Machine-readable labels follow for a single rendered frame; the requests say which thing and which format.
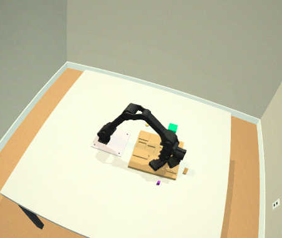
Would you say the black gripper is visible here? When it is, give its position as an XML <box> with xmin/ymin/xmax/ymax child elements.
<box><xmin>148</xmin><ymin>150</ymin><xmax>173</xmax><ymax>171</ymax></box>

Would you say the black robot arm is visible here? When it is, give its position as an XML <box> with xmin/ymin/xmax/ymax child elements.
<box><xmin>97</xmin><ymin>103</ymin><xmax>187</xmax><ymax>169</ymax></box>

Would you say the green rectangular block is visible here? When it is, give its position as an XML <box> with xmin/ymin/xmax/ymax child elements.
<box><xmin>168</xmin><ymin>123</ymin><xmax>178</xmax><ymax>134</ymax></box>

